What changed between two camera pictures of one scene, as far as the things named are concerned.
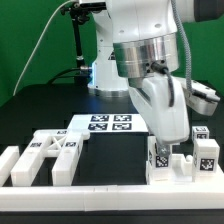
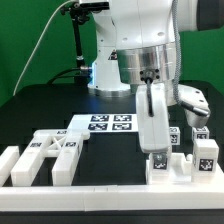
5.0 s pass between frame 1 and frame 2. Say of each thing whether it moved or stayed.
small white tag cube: stayed
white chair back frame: stayed
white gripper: moved
